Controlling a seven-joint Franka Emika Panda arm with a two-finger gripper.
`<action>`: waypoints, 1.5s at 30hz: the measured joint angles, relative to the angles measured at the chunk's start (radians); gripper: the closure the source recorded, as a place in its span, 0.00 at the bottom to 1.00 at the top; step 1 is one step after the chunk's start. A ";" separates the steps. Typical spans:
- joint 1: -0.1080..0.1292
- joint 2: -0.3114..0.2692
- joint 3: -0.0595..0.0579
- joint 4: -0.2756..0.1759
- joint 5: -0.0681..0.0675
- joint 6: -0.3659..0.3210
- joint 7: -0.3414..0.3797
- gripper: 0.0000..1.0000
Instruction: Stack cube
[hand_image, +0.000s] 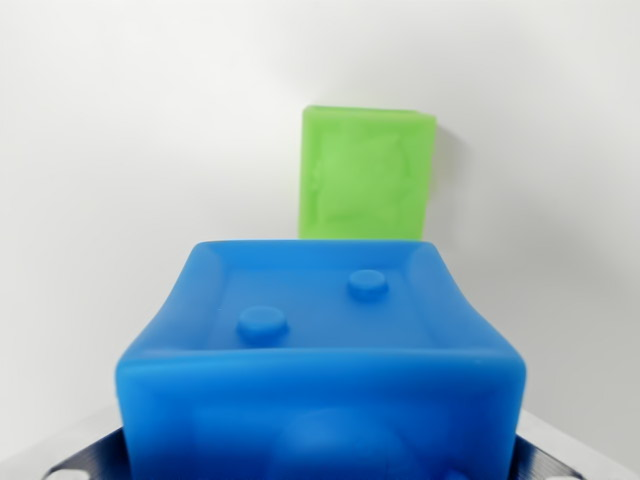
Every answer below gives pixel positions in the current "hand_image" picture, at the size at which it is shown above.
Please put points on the gripper right finger with black rubber pad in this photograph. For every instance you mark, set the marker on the gripper right finger with black rubber pad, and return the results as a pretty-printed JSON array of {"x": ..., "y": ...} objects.
[{"x": 555, "y": 460}]

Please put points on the blue cube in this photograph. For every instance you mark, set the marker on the blue cube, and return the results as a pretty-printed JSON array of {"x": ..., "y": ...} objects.
[{"x": 320, "y": 380}]

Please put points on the green cube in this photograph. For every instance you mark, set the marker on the green cube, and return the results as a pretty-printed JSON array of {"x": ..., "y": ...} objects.
[{"x": 365, "y": 175}]

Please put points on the gripper left finger with black rubber pad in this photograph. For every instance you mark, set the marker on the gripper left finger with black rubber pad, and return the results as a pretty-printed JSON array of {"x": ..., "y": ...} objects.
[{"x": 85, "y": 457}]

